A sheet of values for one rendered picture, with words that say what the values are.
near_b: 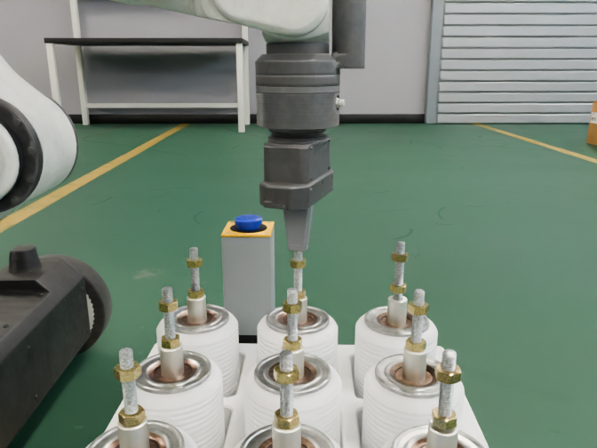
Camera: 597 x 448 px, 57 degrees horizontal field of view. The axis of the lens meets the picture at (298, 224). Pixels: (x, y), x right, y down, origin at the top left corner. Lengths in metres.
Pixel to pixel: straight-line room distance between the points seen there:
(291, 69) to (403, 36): 5.05
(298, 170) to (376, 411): 0.24
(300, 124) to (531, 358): 0.77
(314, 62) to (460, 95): 5.08
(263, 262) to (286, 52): 0.33
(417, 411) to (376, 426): 0.05
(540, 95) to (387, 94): 1.45
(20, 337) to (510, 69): 5.30
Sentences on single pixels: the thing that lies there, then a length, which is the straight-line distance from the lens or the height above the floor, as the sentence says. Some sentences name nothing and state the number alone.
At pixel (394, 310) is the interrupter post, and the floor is 0.27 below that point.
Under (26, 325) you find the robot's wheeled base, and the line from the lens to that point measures 0.89.
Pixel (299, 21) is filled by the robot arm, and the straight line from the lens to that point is 0.54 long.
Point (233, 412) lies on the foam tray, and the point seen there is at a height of 0.18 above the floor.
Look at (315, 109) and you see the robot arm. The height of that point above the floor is 0.50.
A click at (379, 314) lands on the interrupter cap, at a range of 0.68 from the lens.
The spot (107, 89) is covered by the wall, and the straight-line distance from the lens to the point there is 5.76.
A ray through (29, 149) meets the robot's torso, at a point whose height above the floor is 0.45.
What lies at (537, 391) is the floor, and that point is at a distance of 1.08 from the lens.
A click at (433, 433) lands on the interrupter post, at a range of 0.45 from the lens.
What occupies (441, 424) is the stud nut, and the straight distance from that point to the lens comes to 0.44.
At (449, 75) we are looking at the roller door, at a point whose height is 0.46.
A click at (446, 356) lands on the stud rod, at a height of 0.34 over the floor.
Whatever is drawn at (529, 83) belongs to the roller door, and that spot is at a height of 0.38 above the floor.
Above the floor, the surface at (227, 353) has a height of 0.22.
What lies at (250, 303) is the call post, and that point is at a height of 0.21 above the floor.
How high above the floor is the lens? 0.54
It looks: 16 degrees down
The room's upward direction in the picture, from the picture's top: straight up
